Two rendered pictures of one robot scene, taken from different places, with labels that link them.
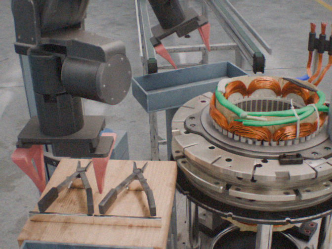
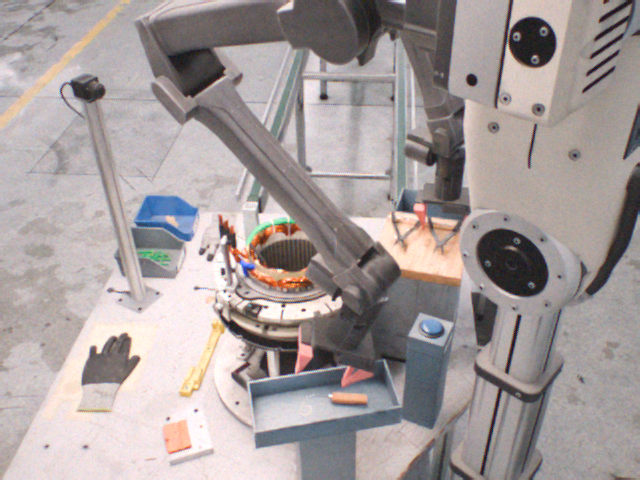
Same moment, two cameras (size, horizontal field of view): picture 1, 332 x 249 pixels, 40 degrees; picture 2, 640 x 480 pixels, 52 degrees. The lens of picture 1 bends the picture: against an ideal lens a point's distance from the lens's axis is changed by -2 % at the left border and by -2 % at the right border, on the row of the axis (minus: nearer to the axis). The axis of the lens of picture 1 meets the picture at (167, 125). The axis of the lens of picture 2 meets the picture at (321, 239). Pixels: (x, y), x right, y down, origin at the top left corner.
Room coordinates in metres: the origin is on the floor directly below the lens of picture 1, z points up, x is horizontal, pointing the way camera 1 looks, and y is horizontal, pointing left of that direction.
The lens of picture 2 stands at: (1.71, 0.07, 1.95)
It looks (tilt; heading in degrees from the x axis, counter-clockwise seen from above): 37 degrees down; 190
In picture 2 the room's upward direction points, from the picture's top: 1 degrees counter-clockwise
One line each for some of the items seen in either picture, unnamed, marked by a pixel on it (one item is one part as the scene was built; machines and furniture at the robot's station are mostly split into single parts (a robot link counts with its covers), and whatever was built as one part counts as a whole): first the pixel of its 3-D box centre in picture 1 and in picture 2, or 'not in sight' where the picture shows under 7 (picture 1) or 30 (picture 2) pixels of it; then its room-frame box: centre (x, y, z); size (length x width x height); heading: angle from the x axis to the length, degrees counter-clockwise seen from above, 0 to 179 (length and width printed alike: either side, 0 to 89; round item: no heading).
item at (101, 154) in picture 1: (88, 161); (431, 212); (0.53, 0.11, 1.13); 0.07 x 0.07 x 0.09; 85
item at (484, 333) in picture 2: not in sight; (478, 320); (-0.34, 0.37, 0.01); 0.34 x 0.34 x 0.02
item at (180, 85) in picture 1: (191, 131); (324, 444); (0.99, -0.06, 0.92); 0.25 x 0.11 x 0.28; 110
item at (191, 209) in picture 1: (191, 208); not in sight; (0.71, -0.04, 0.91); 0.02 x 0.02 x 0.21
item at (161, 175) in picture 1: (105, 203); (422, 246); (0.55, 0.09, 1.05); 0.20 x 0.19 x 0.02; 173
